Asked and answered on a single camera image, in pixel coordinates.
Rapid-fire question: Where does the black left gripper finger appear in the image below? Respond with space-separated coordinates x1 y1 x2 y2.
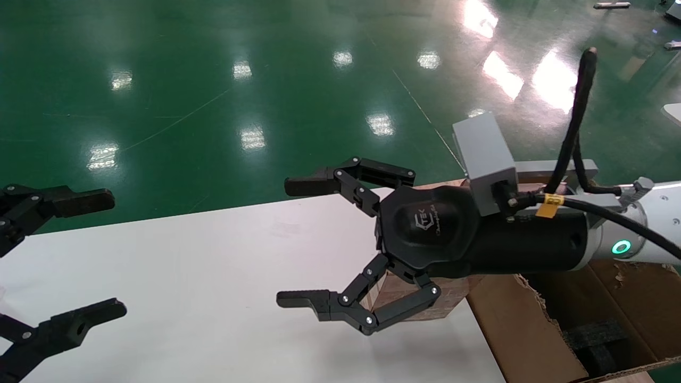
0 298 127 383
0 185 115 259

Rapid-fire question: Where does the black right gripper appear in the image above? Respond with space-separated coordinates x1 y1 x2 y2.
276 157 590 336

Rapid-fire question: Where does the big torn cardboard box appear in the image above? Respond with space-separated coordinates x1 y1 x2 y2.
467 176 681 383

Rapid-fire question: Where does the black foam block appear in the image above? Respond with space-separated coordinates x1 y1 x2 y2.
561 318 629 376

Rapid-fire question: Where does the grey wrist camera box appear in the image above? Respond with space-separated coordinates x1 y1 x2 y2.
452 112 599 217

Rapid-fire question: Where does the thick black sleeved cable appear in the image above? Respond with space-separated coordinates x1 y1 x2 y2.
544 47 622 195

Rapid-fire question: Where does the black cable with yellow tag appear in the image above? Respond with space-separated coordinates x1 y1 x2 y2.
508 193 681 261

